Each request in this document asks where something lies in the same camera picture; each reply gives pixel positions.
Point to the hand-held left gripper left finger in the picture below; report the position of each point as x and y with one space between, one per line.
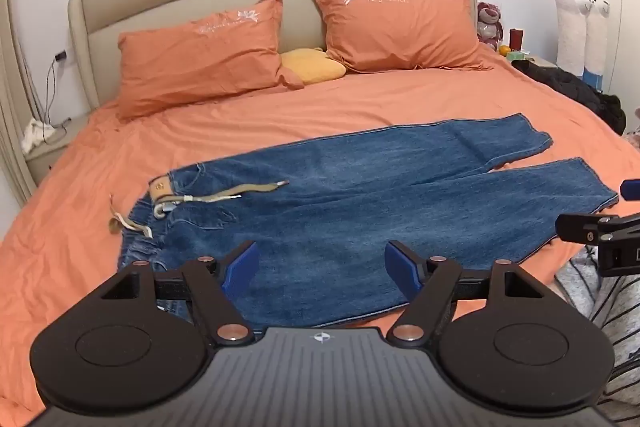
242 269

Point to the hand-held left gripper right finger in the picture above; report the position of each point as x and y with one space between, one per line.
402 269

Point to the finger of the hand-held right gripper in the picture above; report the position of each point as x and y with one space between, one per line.
585 228
631 190

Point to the blue denim pants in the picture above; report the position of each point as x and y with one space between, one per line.
350 207

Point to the striped grey cloth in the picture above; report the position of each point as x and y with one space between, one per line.
610 307

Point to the black jacket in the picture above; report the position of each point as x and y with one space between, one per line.
575 89

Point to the white alpaca plush toy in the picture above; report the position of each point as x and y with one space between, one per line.
597 42
570 27

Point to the bed with orange sheet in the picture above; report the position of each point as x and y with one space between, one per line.
350 104

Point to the green small box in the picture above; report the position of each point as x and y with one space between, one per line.
517 55

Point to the orange fruit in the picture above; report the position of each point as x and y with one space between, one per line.
504 50

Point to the red cup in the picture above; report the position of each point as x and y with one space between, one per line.
516 39

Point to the yellow cushion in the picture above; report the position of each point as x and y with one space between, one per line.
312 67

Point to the orange embroidered pillow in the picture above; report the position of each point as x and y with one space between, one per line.
200 57
395 27

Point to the pink bear plush toy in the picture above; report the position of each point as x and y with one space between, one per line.
489 24

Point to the beige nightstand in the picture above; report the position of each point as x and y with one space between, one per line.
55 157

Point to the white crumpled cloth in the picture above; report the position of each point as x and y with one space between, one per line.
36 134

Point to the beige curtain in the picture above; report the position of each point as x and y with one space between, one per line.
12 107

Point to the black wall plug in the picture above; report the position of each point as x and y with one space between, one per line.
61 55

